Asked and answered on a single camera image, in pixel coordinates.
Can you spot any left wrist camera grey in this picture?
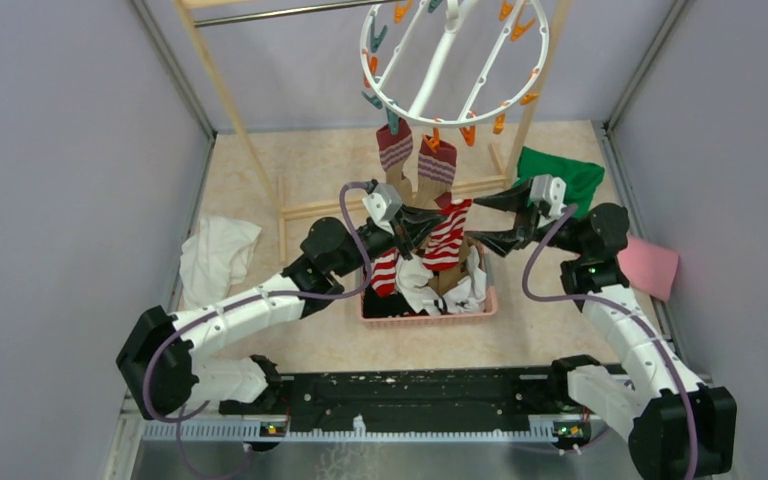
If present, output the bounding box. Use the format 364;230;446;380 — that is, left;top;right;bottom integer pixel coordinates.
362;183;403;234

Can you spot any beige purple striped sock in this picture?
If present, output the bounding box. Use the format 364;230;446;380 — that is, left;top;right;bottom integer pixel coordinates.
413;139;457;209

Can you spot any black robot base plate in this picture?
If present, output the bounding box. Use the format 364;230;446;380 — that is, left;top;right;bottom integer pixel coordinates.
218;362;630;435

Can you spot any pink cloth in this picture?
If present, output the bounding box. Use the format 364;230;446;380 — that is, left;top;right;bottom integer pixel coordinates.
618;235;679;302

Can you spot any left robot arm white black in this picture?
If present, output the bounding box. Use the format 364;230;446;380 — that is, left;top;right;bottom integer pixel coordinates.
115;206;445;423

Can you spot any orange clip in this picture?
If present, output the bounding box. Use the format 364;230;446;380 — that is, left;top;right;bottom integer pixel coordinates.
459;123;477;147
492;102;509;135
423;128;441;153

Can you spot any red white striped sock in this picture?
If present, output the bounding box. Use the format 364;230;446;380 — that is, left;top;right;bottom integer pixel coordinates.
422;199;473;272

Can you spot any pink plastic basket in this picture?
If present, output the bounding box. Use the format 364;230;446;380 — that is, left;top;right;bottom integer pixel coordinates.
355;247;499;329

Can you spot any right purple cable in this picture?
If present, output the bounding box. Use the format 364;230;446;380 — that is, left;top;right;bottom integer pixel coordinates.
521;203;700;480

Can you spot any purple cable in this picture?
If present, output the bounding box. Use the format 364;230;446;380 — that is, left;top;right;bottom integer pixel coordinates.
142;180;375;480
521;203;700;480

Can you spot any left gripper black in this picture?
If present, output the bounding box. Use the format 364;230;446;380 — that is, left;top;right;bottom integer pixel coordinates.
332;204;447;278

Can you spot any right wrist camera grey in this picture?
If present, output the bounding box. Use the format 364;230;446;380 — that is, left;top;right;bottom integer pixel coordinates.
529;174;566;220

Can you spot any white cloth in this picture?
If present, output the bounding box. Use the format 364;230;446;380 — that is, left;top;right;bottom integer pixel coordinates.
179;215;262;309

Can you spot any green cloth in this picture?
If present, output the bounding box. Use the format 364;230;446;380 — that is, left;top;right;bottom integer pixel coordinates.
514;147;605;218

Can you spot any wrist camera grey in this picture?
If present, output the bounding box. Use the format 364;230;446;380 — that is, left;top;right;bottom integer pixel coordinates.
529;174;566;220
362;183;403;234

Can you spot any white black sock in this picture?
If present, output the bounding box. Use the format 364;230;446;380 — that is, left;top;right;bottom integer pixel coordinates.
395;245;488;316

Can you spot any wooden drying rack frame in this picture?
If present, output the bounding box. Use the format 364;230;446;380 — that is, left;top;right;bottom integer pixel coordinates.
174;1;571;260

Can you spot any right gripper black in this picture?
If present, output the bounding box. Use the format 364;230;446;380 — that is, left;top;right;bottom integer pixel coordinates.
464;178;587;257

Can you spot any white round clip hanger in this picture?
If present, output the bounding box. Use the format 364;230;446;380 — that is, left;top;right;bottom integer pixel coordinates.
361;1;540;120

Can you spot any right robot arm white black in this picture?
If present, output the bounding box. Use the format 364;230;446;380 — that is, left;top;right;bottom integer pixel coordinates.
468;175;737;479

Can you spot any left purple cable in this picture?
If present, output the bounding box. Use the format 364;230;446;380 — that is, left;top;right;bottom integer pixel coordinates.
142;180;375;480

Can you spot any metal rack rod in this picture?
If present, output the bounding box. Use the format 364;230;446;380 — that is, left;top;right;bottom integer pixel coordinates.
194;0;391;28

